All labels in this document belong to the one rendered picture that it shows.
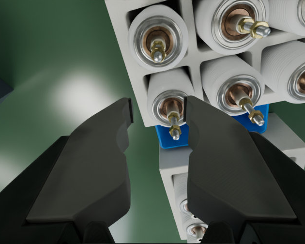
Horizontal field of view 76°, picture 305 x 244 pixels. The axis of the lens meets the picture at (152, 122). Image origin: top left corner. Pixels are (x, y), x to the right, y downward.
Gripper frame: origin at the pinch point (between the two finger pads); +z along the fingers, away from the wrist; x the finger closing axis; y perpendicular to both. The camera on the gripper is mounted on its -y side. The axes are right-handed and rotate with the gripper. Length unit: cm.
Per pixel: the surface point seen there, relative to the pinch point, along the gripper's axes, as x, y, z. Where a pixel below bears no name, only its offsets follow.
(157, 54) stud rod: 0.0, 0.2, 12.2
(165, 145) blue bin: 1.4, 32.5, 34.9
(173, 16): 2.3, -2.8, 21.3
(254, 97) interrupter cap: 16.8, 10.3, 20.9
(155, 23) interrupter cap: -0.2, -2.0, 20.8
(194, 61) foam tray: 7.1, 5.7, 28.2
